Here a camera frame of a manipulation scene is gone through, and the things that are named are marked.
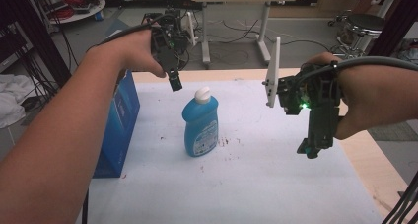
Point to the black metal stand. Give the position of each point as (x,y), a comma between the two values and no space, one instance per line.
(42,39)

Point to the blue detergent bottle white cap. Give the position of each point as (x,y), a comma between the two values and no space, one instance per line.
(200,125)

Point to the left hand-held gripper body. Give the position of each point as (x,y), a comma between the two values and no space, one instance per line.
(167,53)

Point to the person's left hand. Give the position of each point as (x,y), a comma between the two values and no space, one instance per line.
(136,51)

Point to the person's right hand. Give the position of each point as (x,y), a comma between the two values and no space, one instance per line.
(360,99)

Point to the round white table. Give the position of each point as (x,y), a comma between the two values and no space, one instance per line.
(82,13)

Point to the blue cardboard box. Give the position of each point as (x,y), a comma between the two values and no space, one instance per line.
(120,125)

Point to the white foam mat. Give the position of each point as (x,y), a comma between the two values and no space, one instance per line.
(246,171)

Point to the white cloth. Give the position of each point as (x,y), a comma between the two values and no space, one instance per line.
(11,99)

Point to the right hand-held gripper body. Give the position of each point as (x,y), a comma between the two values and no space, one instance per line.
(322,95)

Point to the round black stool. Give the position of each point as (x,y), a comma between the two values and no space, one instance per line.
(364,23)

